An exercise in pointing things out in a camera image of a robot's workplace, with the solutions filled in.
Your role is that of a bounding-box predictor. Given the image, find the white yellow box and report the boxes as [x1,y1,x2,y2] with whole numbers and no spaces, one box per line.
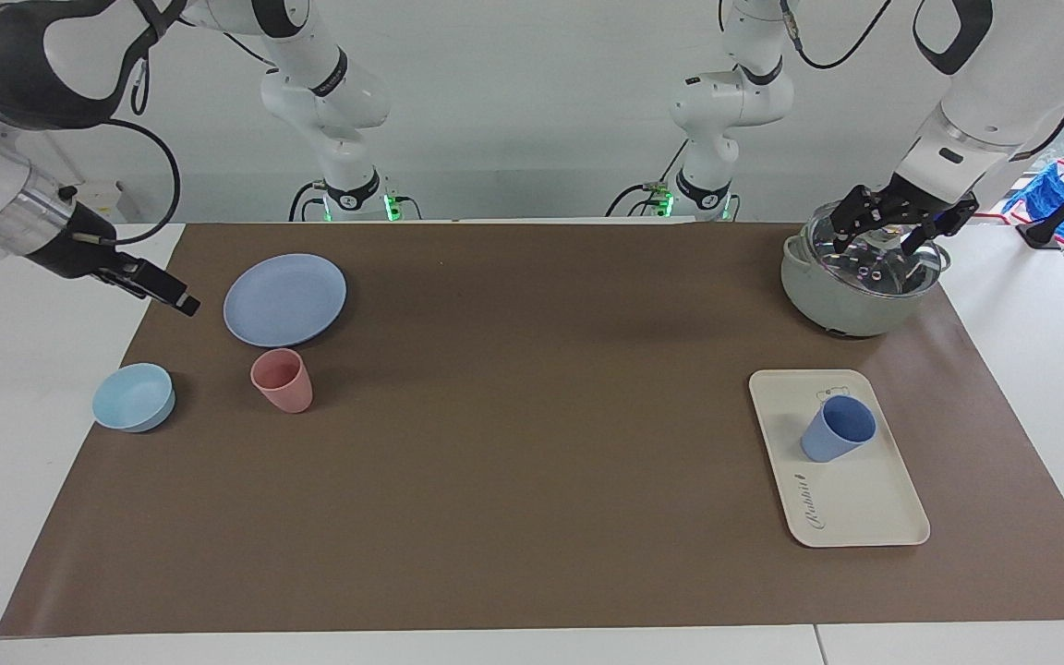
[56,180,128,225]

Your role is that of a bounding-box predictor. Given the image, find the green cooking pot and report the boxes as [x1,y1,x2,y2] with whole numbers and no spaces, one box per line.
[780,201,951,338]

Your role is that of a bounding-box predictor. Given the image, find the black left base cables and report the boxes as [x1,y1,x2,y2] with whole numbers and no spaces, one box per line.
[606,139,738,223]

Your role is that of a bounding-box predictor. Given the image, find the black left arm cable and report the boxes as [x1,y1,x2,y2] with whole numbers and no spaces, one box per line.
[777,0,898,73]

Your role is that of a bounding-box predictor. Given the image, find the blue round plate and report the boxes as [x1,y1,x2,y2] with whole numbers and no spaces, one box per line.
[223,253,348,349]

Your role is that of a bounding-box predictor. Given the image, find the black right base cables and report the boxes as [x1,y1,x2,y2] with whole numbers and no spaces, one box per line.
[289,180,422,223]

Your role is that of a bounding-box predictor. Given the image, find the pink plastic cup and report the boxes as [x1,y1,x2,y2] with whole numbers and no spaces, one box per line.
[250,348,314,414]

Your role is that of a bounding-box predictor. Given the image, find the blue plastic cup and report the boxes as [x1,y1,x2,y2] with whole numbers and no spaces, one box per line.
[800,394,877,464]

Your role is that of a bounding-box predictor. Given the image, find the brown table mat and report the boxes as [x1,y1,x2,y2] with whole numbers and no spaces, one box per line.
[0,222,1064,638]

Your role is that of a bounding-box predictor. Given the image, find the cream rabbit print tray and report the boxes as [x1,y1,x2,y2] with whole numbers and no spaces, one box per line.
[749,369,931,549]

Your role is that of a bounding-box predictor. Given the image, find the glass pot lid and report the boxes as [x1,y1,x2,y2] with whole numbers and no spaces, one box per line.
[809,201,949,298]

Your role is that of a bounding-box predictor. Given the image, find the black base cables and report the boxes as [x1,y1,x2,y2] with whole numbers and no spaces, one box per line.
[289,180,422,223]
[606,139,738,223]

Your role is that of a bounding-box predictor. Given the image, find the light blue bowl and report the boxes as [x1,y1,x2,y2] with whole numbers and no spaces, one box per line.
[91,362,176,433]

